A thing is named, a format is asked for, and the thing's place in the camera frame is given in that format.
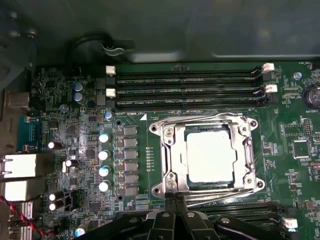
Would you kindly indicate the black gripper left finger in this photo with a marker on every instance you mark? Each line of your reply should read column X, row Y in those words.
column 170, row 202

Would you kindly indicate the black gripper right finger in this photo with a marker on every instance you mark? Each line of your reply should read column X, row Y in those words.
column 180, row 203

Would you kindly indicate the metal socket cover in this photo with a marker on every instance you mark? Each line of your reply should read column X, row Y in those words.
column 176, row 155

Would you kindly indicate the silver CPU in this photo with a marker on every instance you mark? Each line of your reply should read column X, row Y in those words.
column 210, row 157

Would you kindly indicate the CPU socket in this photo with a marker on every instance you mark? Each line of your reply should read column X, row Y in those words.
column 161, row 187

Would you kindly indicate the RAM slot black clips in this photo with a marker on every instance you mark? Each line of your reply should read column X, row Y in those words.
column 237, row 206
column 175, row 102
column 175, row 81

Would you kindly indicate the RAM slot white clips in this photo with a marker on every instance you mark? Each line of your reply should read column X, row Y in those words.
column 250, row 217
column 175, row 92
column 175, row 71

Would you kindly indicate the round can capacitor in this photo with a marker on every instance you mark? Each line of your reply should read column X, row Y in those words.
column 103, row 138
column 78, row 86
column 78, row 97
column 108, row 115
column 103, row 186
column 103, row 155
column 103, row 171

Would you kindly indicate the green motherboard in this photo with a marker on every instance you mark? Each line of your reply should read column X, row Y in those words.
column 275, row 150

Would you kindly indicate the silver USB port block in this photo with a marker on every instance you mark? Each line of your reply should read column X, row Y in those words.
column 17, row 190

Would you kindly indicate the silver network port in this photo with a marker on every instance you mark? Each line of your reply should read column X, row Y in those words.
column 20, row 165

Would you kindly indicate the blue serial port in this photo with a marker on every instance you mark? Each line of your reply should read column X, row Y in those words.
column 30, row 132

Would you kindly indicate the coin cell battery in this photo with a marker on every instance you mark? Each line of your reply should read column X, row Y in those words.
column 312, row 96

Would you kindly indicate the black open PC case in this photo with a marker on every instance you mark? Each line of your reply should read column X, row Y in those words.
column 150, row 30

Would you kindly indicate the grey metal port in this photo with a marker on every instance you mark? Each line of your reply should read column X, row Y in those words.
column 17, row 100

